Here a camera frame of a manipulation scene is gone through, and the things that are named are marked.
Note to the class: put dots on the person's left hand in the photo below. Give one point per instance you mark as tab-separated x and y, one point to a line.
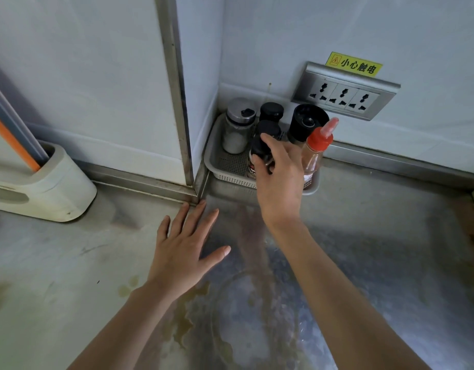
179	262

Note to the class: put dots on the person's right hand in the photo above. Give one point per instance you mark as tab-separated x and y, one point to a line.
283	188

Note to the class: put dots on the red cap sauce bottle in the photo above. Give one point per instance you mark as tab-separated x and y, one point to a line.
314	161

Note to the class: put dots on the black cap grinder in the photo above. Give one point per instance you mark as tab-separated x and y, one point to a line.
306	119

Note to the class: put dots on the silver cap shaker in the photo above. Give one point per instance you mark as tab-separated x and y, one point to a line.
237	130

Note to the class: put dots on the person's right forearm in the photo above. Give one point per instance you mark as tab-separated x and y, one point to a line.
337	304

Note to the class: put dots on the person's left forearm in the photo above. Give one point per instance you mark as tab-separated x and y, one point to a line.
121	335

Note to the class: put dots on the grey perforated plastic tray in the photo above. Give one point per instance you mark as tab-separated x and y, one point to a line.
229	167

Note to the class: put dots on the white cutting board holder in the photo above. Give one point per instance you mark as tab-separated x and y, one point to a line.
59	188

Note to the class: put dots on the yellow warning sticker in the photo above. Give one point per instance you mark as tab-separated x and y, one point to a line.
352	64

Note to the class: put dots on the orange-rimmed white cutting board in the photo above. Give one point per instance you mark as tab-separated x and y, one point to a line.
1	154

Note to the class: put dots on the grey triple wall socket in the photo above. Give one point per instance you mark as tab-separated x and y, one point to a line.
333	82

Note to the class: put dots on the steel wall trim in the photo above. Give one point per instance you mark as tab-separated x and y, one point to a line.
174	73

